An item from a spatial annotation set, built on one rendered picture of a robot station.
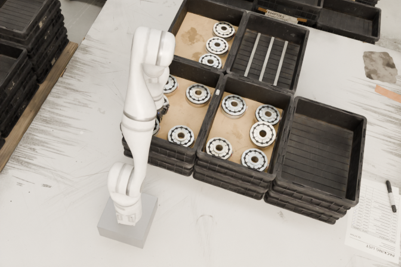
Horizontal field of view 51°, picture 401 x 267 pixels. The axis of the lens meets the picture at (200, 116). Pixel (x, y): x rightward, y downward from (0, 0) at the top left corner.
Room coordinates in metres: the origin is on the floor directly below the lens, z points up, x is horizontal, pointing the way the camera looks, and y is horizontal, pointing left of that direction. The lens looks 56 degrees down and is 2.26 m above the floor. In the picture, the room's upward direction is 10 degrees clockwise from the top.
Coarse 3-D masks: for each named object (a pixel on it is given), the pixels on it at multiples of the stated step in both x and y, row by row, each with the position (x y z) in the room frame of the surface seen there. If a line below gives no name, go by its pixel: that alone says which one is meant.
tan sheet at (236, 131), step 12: (252, 108) 1.03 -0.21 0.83; (216, 120) 0.94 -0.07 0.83; (228, 120) 0.95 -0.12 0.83; (240, 120) 0.96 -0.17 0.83; (252, 120) 0.97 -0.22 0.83; (216, 132) 0.88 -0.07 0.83; (228, 132) 0.89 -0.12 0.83; (240, 132) 0.90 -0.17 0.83; (276, 132) 0.94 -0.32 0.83; (240, 144) 0.85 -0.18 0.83; (252, 144) 0.86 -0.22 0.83; (240, 156) 0.80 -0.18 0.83
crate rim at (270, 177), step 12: (252, 84) 1.08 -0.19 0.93; (288, 96) 1.06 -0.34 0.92; (288, 108) 0.99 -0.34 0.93; (288, 120) 0.93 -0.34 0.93; (204, 132) 0.81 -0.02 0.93; (204, 156) 0.72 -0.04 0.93; (216, 156) 0.72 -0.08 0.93; (276, 156) 0.77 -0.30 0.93; (240, 168) 0.69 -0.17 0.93; (252, 168) 0.70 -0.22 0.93; (276, 168) 0.72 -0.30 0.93
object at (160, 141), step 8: (192, 64) 1.13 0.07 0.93; (216, 72) 1.11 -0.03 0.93; (216, 88) 1.03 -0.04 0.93; (216, 96) 0.99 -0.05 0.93; (208, 112) 0.91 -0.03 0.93; (120, 128) 0.77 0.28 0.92; (200, 128) 0.83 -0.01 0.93; (152, 136) 0.76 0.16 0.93; (200, 136) 0.79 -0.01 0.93; (160, 144) 0.74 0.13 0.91; (168, 144) 0.74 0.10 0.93; (176, 144) 0.74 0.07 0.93; (184, 152) 0.73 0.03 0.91; (192, 152) 0.72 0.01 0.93
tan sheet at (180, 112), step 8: (184, 80) 1.12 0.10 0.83; (184, 88) 1.07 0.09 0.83; (208, 88) 1.10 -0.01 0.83; (176, 96) 1.03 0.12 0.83; (184, 96) 1.03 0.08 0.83; (176, 104) 0.98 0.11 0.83; (184, 104) 0.99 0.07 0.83; (208, 104) 1.01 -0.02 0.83; (168, 112) 0.94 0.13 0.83; (176, 112) 0.95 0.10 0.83; (184, 112) 0.95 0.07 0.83; (192, 112) 0.96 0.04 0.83; (200, 112) 0.97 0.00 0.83; (168, 120) 0.90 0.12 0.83; (176, 120) 0.91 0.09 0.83; (184, 120) 0.91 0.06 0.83; (192, 120) 0.92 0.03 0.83; (200, 120) 0.93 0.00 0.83; (168, 128) 0.86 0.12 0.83; (192, 128) 0.88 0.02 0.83; (160, 136) 0.82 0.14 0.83
